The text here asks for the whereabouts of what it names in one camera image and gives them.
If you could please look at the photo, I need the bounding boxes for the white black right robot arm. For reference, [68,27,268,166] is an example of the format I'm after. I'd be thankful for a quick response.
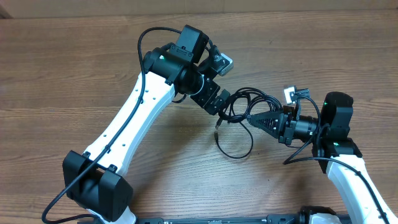
[248,88,397,223]

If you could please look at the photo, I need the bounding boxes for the black cable bundle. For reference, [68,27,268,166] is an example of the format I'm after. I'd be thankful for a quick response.
[213,86,284,159]

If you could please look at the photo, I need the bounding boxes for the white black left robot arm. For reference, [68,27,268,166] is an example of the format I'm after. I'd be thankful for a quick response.
[62,26,233,223]

